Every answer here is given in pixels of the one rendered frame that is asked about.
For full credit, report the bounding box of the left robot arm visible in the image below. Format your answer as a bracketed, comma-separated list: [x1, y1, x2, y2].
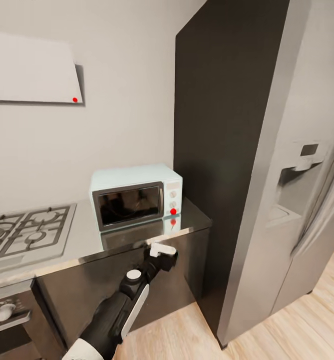
[61, 242, 178, 360]

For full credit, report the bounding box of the microwave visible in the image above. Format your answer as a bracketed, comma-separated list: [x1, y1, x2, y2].
[89, 163, 182, 233]

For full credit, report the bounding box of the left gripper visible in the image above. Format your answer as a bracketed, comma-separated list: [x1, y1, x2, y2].
[143, 249, 178, 275]

